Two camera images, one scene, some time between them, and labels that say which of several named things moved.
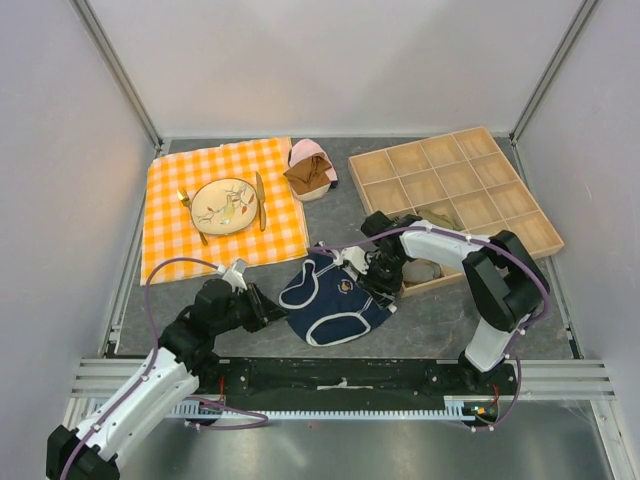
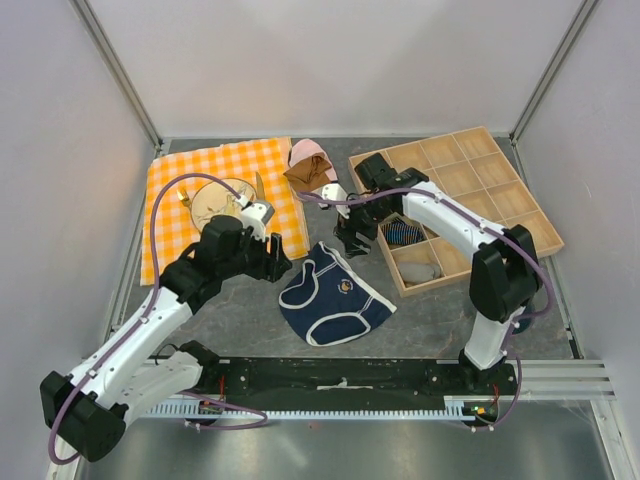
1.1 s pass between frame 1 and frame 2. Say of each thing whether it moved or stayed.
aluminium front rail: stayed
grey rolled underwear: stayed
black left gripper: moved
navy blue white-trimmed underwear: stayed
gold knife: stayed
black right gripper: moved
